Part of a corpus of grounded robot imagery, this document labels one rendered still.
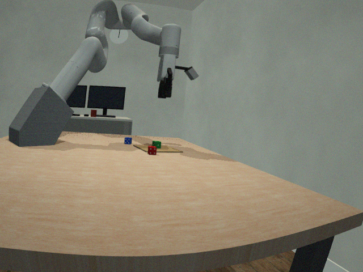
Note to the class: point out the green die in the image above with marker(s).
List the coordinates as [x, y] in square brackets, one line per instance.
[157, 144]

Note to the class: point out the tan square mat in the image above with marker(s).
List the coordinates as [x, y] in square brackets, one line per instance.
[162, 149]

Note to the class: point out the blue die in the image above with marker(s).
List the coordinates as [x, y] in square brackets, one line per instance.
[128, 140]

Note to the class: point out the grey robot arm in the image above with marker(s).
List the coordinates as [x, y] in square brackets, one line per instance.
[95, 49]

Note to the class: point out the red die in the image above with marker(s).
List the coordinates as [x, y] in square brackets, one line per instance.
[152, 150]

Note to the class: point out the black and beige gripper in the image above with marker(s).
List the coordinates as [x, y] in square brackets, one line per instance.
[167, 64]

